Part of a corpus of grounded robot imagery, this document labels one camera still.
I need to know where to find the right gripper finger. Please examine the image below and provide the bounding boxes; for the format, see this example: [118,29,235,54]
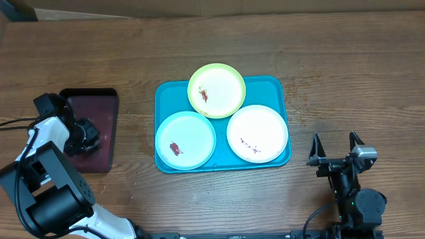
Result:
[306,132,327,166]
[349,131,365,151]

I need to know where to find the light blue plate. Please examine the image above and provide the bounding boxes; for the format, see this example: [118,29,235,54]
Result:
[155,111,216,171]

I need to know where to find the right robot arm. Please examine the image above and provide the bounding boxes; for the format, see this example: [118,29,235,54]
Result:
[301,131,387,239]

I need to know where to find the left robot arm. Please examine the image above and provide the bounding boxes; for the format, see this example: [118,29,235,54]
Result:
[1,93,150,239]

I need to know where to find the black tray with red liquid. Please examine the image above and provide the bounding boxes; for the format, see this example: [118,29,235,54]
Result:
[60,88,119,173]

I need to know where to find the teal plastic serving tray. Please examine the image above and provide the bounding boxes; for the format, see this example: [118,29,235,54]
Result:
[154,75,292,173]

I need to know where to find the white plate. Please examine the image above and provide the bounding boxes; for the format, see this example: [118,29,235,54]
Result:
[226,105,289,164]

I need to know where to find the green rimmed plate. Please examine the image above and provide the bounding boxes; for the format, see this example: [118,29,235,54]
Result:
[187,63,246,119]

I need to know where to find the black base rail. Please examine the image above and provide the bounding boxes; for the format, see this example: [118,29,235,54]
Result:
[150,230,384,239]

